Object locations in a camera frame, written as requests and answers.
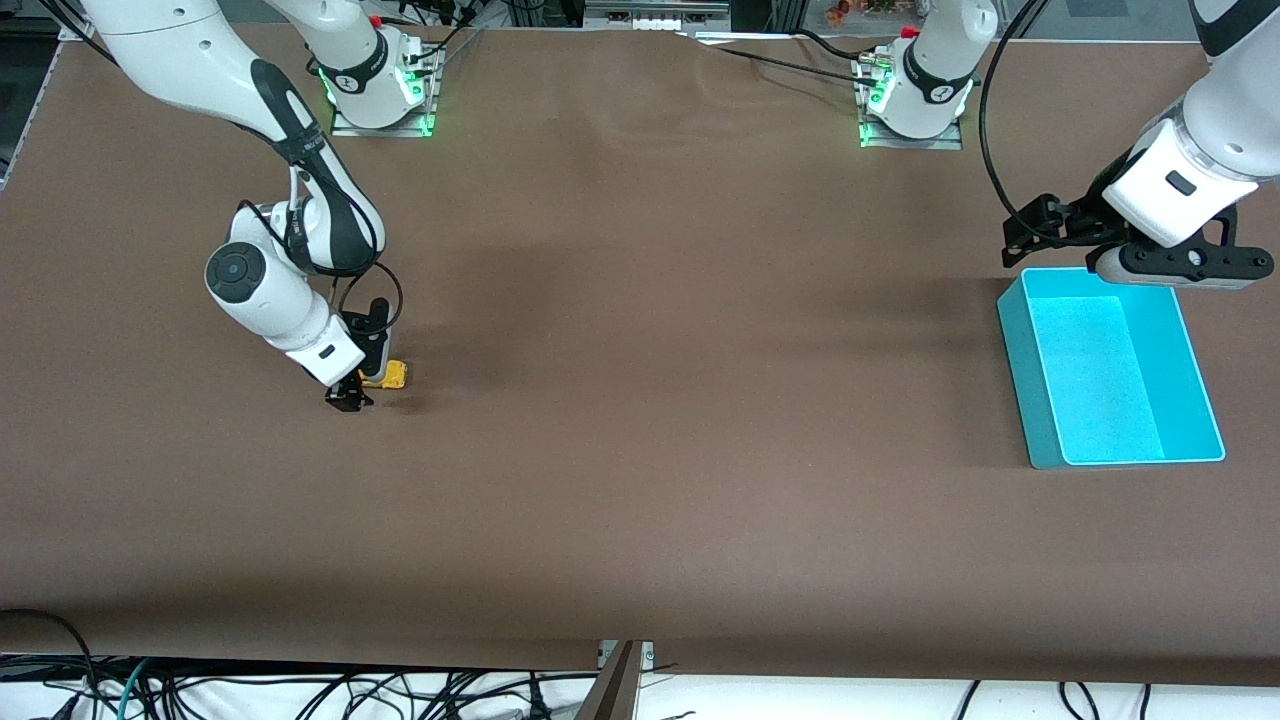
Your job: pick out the yellow beetle toy car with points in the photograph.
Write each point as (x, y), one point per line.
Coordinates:
(395, 375)

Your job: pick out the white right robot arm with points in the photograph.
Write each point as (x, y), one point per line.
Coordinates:
(180, 50)

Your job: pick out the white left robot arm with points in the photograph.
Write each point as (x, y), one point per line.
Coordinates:
(940, 60)

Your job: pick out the teal plastic bin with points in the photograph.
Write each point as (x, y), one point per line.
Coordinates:
(1100, 380)

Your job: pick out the brown table mat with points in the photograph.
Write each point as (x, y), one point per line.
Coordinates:
(640, 300)

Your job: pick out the grey background device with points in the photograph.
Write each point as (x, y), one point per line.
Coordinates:
(655, 12)

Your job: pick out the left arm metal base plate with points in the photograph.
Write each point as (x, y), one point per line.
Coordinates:
(940, 143)

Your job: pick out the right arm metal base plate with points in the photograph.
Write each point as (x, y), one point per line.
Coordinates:
(400, 131)

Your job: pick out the metal table bracket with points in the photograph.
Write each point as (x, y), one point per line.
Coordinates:
(620, 690)

